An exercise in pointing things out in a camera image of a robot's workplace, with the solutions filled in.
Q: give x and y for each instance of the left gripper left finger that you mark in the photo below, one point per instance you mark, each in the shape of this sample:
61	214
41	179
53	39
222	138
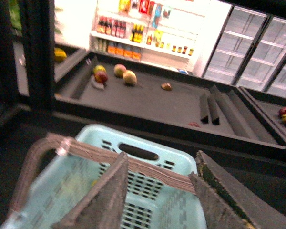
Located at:
102	207

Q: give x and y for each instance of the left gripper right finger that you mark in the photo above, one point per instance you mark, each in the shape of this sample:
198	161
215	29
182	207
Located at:
227	203

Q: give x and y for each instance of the light blue plastic basket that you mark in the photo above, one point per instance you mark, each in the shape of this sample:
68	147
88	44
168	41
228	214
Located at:
149	203

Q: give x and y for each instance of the brown basket handle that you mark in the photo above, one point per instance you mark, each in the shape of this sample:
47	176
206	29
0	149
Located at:
65	146

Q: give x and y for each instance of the red green mango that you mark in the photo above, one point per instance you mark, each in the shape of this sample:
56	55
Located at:
101	77

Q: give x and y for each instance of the black fruit display shelf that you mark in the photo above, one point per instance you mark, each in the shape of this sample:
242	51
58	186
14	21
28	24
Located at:
179	111

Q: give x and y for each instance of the glass freezer doors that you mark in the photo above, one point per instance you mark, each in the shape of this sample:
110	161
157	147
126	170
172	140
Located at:
250	51

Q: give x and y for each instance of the white grocery shelf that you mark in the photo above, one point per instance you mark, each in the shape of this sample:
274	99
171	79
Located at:
157	32

